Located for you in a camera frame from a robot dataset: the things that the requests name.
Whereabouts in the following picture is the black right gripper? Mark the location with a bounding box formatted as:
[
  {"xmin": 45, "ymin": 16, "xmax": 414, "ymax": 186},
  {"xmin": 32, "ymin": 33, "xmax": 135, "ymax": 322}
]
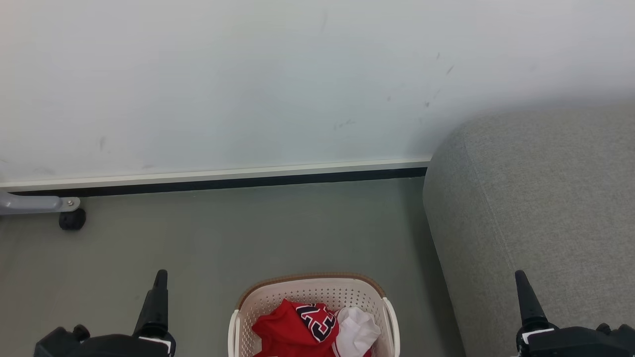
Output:
[{"xmin": 514, "ymin": 270, "xmax": 635, "ymax": 357}]

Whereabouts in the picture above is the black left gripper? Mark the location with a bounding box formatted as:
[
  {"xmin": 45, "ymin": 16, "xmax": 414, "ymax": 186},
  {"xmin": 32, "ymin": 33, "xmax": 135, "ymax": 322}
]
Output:
[{"xmin": 34, "ymin": 270, "xmax": 177, "ymax": 357}]

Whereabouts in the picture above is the red number 23 basketball jersey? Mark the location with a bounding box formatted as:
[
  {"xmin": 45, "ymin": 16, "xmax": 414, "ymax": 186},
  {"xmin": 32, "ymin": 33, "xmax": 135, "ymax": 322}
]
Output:
[{"xmin": 252, "ymin": 298, "xmax": 341, "ymax": 357}]

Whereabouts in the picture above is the red basketball shorts white trim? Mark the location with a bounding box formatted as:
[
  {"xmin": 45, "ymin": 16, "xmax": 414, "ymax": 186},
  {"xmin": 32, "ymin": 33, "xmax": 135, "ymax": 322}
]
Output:
[{"xmin": 331, "ymin": 306, "xmax": 382, "ymax": 357}]

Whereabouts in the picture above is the grey fabric sofa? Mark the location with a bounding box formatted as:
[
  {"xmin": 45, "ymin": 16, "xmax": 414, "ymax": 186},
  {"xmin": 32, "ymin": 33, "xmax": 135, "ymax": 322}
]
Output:
[{"xmin": 423, "ymin": 102, "xmax": 635, "ymax": 357}]

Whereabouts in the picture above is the black caster wheel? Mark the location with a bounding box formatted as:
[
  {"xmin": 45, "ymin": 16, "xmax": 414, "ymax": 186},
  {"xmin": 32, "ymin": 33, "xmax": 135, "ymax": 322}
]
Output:
[{"xmin": 59, "ymin": 208, "xmax": 87, "ymax": 232}]

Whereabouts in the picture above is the white and black baseboard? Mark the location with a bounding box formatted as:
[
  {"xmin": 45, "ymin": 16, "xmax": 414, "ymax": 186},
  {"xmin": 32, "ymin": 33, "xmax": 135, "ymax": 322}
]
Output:
[{"xmin": 0, "ymin": 158, "xmax": 432, "ymax": 197}]

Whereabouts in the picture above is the grey metal stand leg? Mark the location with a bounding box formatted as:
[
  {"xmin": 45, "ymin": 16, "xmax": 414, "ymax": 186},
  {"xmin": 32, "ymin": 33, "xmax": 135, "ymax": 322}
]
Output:
[{"xmin": 0, "ymin": 190, "xmax": 81, "ymax": 217}]

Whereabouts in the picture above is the white perforated plastic laundry basket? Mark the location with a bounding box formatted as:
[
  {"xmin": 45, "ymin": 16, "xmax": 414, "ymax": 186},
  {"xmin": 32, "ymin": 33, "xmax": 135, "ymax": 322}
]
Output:
[{"xmin": 228, "ymin": 272, "xmax": 401, "ymax": 357}]

